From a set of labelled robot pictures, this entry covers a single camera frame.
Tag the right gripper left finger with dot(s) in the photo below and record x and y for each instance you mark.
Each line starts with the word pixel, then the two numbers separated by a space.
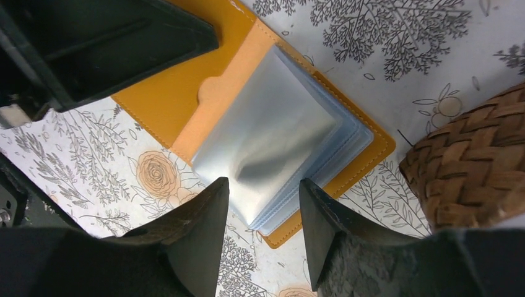
pixel 177 254

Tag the brown wicker basket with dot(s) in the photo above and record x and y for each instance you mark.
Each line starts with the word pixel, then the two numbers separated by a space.
pixel 470 172

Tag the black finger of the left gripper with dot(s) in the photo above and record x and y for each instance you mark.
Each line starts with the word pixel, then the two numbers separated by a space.
pixel 60 55

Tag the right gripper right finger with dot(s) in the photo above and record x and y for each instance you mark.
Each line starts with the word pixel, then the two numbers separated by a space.
pixel 350 255

